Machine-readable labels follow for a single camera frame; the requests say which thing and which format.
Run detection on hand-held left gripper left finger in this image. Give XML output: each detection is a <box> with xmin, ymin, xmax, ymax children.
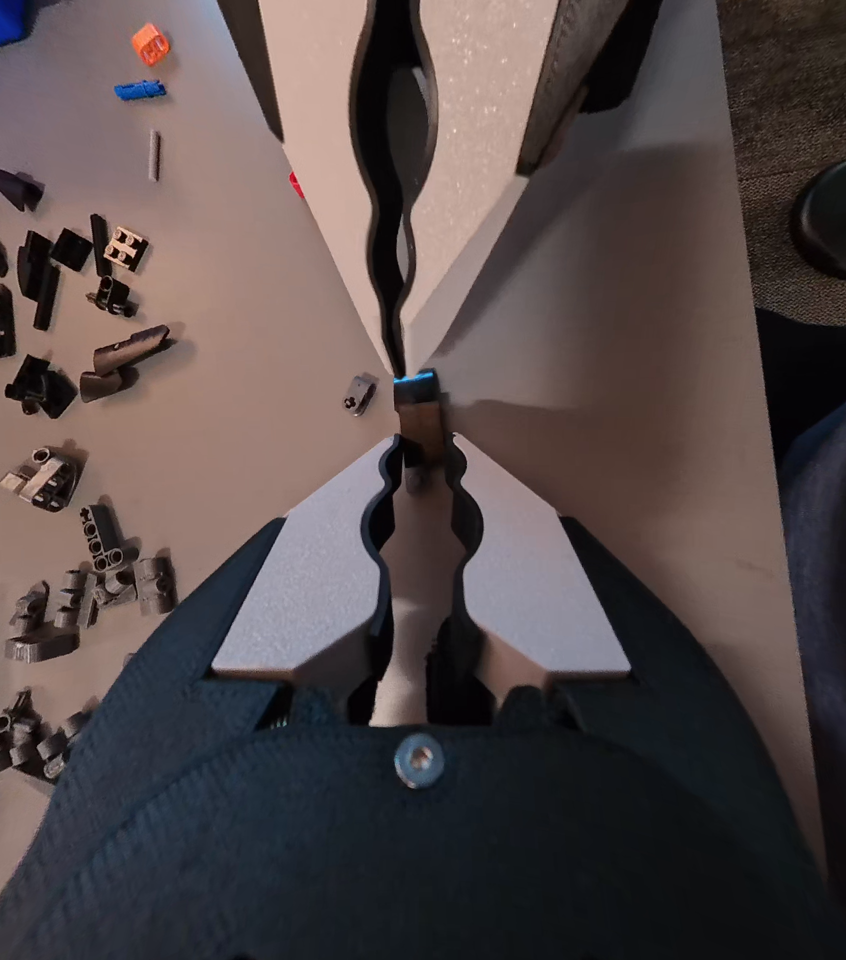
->
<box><xmin>210</xmin><ymin>433</ymin><xmax>403</xmax><ymax>725</ymax></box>

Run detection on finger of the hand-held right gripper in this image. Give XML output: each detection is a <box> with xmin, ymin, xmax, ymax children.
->
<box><xmin>256</xmin><ymin>0</ymin><xmax>408</xmax><ymax>378</ymax></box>
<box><xmin>391</xmin><ymin>0</ymin><xmax>623</xmax><ymax>380</ymax></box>

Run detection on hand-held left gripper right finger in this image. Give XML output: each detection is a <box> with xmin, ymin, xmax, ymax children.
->
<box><xmin>429</xmin><ymin>431</ymin><xmax>633</xmax><ymax>725</ymax></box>

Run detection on black plate assembly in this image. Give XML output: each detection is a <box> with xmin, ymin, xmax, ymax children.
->
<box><xmin>399</xmin><ymin>403</ymin><xmax>445</xmax><ymax>470</ymax></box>

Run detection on orange lego piece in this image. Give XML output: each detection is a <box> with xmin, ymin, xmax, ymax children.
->
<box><xmin>129</xmin><ymin>23</ymin><xmax>171</xmax><ymax>68</ymax></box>

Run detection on small dark grey lego connector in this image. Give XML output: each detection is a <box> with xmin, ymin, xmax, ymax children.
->
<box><xmin>342</xmin><ymin>372</ymin><xmax>380</xmax><ymax>418</ymax></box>

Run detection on pile of black lego pieces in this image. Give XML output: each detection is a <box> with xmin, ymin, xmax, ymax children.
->
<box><xmin>0</xmin><ymin>90</ymin><xmax>174</xmax><ymax>423</ymax></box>

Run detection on pile of dark grey pieces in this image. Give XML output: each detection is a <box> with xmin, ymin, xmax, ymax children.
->
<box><xmin>0</xmin><ymin>442</ymin><xmax>178</xmax><ymax>901</ymax></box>

